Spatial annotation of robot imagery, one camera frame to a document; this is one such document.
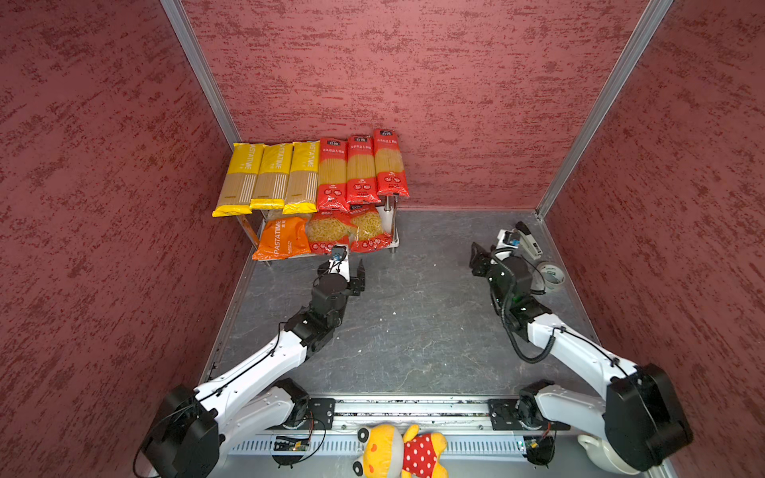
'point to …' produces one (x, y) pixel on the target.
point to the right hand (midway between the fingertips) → (475, 250)
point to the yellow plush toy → (389, 452)
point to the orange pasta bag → (284, 237)
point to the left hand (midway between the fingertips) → (348, 265)
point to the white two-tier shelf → (390, 215)
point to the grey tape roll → (551, 273)
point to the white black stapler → (529, 240)
